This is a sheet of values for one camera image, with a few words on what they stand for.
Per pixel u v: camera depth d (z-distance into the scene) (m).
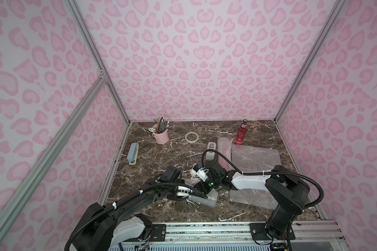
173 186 0.69
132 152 0.96
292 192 0.46
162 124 1.02
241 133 1.02
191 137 1.11
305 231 0.75
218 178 0.70
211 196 0.78
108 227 0.40
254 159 0.98
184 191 0.70
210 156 0.96
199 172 0.79
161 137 1.02
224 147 0.98
